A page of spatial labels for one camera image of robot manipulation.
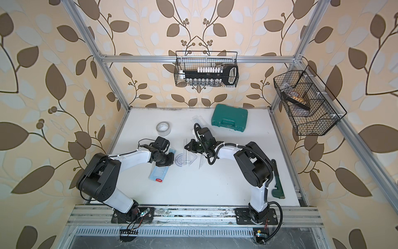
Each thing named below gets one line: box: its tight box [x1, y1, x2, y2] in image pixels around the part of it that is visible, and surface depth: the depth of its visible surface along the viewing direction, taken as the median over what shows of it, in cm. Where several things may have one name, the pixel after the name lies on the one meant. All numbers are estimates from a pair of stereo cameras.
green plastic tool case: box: [211, 103, 249, 133], surface depth 111 cm
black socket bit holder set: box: [179, 63, 239, 86], surface depth 86 cm
